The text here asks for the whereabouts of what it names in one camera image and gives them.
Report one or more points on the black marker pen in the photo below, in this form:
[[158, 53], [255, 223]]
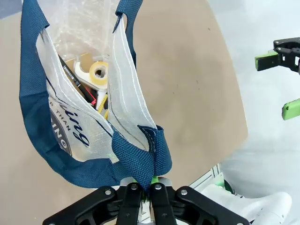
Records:
[[72, 77]]

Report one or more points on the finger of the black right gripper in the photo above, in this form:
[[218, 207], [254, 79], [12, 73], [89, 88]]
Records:
[[267, 61], [291, 110]]

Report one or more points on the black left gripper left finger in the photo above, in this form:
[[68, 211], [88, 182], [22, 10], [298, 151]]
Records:
[[112, 206]]

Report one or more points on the clear tape roll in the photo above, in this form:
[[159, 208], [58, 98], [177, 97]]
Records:
[[103, 80]]

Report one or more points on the aluminium frame rail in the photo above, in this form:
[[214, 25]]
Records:
[[206, 178]]

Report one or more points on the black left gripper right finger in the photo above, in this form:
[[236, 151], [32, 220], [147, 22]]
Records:
[[182, 206]]

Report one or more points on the white plastic holder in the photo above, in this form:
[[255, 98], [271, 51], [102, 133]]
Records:
[[80, 72]]

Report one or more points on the brown cardboard piece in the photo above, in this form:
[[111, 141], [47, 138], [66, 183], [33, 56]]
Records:
[[84, 59]]

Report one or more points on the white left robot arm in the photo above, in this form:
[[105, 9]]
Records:
[[269, 206]]

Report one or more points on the red and black tool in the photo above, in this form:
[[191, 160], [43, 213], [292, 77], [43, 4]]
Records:
[[90, 97]]

